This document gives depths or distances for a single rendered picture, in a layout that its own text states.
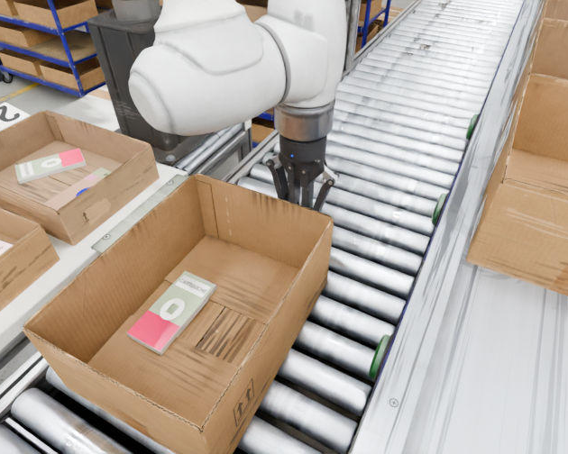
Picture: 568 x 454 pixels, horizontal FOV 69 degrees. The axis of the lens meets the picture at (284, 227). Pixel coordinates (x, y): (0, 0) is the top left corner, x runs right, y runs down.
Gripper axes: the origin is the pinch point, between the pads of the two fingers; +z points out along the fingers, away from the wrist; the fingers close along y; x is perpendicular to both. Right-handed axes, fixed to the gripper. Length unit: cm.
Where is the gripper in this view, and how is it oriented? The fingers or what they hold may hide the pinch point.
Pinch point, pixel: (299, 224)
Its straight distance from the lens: 78.0
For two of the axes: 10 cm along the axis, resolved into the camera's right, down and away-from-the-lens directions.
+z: 0.0, 7.3, 6.9
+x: -4.7, 6.0, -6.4
